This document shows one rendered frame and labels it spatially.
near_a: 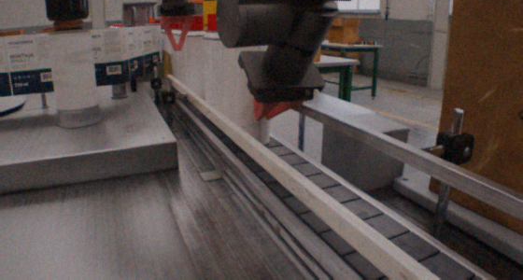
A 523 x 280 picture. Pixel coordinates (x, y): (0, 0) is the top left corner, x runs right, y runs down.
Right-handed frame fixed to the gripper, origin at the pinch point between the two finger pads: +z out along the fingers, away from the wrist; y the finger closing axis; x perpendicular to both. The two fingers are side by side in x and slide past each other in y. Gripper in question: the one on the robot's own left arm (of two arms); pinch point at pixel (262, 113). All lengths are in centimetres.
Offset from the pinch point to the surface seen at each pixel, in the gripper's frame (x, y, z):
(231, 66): -10.7, 1.6, 1.0
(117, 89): -37, 18, 34
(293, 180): 14.9, 4.2, -8.0
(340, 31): -294, -289, 210
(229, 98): -7.8, 1.7, 5.4
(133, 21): -68, 12, 35
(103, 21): -638, 20, 459
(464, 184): 23.5, -2.4, -20.4
